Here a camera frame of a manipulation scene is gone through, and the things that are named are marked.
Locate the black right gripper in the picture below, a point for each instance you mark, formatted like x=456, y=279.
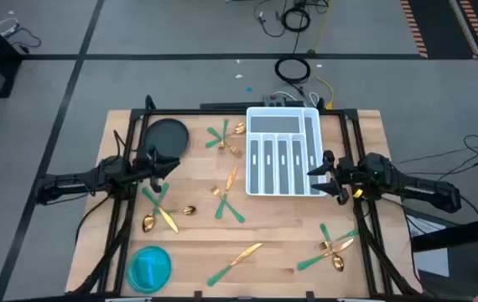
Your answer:
x=348, y=178

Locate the white paper sheet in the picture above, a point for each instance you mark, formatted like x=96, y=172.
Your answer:
x=432, y=260

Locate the white plastic cutlery tray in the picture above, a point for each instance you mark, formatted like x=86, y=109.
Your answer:
x=274, y=124

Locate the blue plastic bowl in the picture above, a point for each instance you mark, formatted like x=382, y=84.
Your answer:
x=149, y=270

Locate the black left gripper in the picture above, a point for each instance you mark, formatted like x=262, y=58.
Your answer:
x=149, y=161

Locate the black round plate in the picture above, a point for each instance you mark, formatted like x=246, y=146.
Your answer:
x=167, y=134

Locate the black desk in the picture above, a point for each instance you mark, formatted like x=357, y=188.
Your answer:
x=465, y=228

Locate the yellow tag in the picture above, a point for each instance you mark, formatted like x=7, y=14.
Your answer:
x=357, y=193

